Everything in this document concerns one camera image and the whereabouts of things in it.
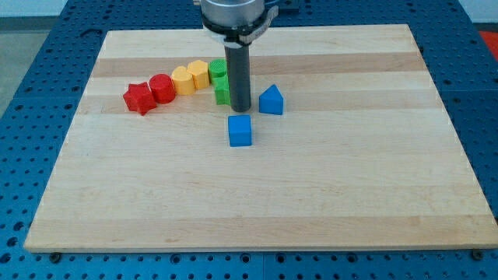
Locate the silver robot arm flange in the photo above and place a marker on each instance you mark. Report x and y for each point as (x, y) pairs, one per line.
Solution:
(237, 23)

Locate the blue cube block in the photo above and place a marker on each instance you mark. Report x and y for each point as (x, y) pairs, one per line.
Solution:
(240, 130)

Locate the blue triangle block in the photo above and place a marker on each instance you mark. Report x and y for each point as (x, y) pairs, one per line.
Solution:
(271, 101)

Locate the green star block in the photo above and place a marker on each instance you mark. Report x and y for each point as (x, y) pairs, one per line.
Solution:
(221, 90)

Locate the green cylinder block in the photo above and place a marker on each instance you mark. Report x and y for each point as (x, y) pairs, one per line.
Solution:
(217, 69)

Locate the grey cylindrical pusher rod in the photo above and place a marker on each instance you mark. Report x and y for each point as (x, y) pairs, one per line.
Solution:
(238, 73)

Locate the yellow hexagon block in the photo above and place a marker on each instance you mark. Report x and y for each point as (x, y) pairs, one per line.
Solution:
(200, 73)

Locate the yellow heart block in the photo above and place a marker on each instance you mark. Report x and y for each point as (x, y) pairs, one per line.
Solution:
(183, 81)

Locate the red cylinder block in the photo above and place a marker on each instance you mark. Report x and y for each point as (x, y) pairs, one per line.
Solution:
(162, 87)

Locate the wooden board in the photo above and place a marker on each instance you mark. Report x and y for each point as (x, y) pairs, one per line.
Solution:
(364, 156)

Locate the red star block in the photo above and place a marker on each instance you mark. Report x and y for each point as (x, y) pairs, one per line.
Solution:
(139, 98)

